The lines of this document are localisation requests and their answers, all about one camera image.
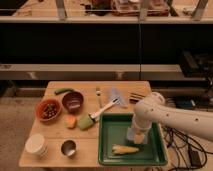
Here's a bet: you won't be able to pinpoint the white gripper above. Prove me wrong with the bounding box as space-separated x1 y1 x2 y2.
126 120 150 144

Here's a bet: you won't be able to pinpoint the yellow sponge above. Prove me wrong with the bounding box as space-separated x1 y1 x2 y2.
133 133 145 144

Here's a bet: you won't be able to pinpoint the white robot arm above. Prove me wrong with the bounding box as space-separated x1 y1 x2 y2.
126 92 213 144

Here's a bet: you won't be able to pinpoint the green plastic tray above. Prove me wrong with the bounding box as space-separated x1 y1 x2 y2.
98 113 168 166

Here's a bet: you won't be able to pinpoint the dark striped box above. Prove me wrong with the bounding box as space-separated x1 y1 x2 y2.
129 93 144 103

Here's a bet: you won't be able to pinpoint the yellow corn cob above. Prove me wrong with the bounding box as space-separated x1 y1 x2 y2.
112 144 139 154

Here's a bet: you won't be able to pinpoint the blue cloth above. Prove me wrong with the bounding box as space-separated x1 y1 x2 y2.
109 87 128 108

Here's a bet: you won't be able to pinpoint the black power adapter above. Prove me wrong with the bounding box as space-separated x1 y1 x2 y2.
175 100 194 110

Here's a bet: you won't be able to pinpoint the green silicone brush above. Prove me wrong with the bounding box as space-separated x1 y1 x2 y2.
77 98 118 130

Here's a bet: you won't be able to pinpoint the silver fork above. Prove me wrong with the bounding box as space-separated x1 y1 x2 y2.
96 87 102 108

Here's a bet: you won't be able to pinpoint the black power brick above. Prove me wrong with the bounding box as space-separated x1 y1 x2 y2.
188 149 201 167

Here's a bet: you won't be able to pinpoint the orange fruit piece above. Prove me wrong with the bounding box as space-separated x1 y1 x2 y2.
65 115 77 129

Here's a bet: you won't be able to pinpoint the dark purple bowl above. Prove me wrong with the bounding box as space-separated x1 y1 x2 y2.
62 91 84 113

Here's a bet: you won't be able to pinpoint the metal cup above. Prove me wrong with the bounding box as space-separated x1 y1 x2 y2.
61 140 76 158

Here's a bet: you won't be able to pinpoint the green cucumber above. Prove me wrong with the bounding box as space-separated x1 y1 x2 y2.
54 88 74 95

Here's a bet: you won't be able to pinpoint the orange bowl with beans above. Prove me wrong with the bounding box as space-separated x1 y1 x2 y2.
35 99 62 122

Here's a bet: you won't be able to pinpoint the wooden crate on shelf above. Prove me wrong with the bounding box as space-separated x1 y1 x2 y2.
111 0 170 16

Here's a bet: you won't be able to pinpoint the black floor cables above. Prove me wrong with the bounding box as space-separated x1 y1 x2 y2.
161 126 213 171

